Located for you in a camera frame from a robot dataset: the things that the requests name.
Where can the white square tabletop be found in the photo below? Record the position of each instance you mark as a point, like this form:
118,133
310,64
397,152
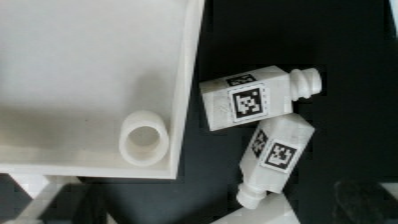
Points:
96,61

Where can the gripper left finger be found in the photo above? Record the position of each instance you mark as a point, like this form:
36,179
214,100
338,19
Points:
66,201

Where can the white table leg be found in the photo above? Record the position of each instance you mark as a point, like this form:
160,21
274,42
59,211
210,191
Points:
253,96
270,157

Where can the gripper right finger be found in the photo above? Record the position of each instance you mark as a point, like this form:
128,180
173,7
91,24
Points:
366,205

